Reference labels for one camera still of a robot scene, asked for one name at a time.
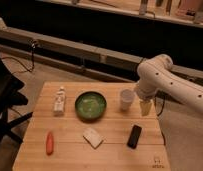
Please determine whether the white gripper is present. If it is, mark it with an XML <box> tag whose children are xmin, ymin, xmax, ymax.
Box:
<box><xmin>134</xmin><ymin>84</ymin><xmax>156</xmax><ymax>116</ymax></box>

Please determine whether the green ceramic bowl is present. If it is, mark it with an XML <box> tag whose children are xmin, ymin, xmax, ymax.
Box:
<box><xmin>75</xmin><ymin>91</ymin><xmax>107</xmax><ymax>120</ymax></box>

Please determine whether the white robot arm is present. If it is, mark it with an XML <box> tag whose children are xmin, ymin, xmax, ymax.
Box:
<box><xmin>135</xmin><ymin>54</ymin><xmax>203</xmax><ymax>118</ymax></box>

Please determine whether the white plastic cup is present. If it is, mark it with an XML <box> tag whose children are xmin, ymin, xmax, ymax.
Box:
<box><xmin>120</xmin><ymin>89</ymin><xmax>135</xmax><ymax>111</ymax></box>

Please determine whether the black rectangular phone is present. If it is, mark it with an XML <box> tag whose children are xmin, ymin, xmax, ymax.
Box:
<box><xmin>127</xmin><ymin>125</ymin><xmax>142</xmax><ymax>149</ymax></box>

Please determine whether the white sponge block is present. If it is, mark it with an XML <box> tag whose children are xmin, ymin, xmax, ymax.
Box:
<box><xmin>83</xmin><ymin>128</ymin><xmax>103</xmax><ymax>149</ymax></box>

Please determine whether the wooden table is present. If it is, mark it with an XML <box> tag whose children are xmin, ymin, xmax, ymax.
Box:
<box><xmin>13</xmin><ymin>82</ymin><xmax>170</xmax><ymax>171</ymax></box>

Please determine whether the white tube bottle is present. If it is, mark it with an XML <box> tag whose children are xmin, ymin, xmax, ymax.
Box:
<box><xmin>53</xmin><ymin>86</ymin><xmax>66</xmax><ymax>116</ymax></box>

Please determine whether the orange carrot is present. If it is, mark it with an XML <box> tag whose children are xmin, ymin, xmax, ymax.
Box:
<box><xmin>46</xmin><ymin>132</ymin><xmax>54</xmax><ymax>155</ymax></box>

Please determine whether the black office chair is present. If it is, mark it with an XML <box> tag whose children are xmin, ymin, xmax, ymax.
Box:
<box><xmin>0</xmin><ymin>58</ymin><xmax>32</xmax><ymax>144</ymax></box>

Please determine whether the black cable on floor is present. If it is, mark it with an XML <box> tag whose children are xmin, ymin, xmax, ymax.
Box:
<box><xmin>0</xmin><ymin>39</ymin><xmax>39</xmax><ymax>75</ymax></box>

